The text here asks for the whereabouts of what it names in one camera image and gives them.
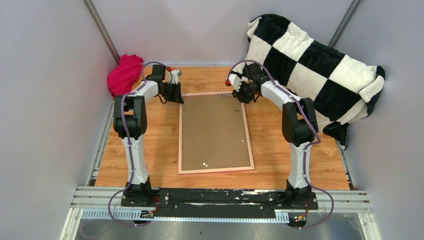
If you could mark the magenta cloth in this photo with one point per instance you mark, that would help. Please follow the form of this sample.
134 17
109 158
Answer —
121 79

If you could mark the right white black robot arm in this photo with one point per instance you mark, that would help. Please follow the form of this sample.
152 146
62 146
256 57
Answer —
299 129

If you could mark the pink picture frame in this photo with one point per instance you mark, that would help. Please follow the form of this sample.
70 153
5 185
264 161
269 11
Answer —
213 135

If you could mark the black white checkered pillow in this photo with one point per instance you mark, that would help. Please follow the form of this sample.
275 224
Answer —
344 90

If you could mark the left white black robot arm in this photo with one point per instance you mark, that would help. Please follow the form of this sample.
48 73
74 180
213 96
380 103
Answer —
130 123

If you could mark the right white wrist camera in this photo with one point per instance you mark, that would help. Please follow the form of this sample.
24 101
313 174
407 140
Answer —
236 82

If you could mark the yellow black screwdriver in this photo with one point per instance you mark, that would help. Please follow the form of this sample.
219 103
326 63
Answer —
224 95

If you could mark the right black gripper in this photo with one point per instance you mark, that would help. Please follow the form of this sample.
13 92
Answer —
239 95

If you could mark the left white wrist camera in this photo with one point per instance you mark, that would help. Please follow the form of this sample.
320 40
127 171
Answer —
173 77

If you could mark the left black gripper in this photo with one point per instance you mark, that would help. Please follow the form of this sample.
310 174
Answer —
177 96

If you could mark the aluminium corner post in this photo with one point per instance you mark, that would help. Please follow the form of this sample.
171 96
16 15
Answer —
97 20
347 17

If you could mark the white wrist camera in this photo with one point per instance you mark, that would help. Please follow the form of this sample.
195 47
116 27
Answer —
173 77
236 82

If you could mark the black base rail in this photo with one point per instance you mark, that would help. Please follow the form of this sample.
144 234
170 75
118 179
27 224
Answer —
207 203

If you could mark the left aluminium corner post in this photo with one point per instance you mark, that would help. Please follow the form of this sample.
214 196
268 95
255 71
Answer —
97 20

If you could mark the right aluminium corner post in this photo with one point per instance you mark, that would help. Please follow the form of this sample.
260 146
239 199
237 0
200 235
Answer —
347 17

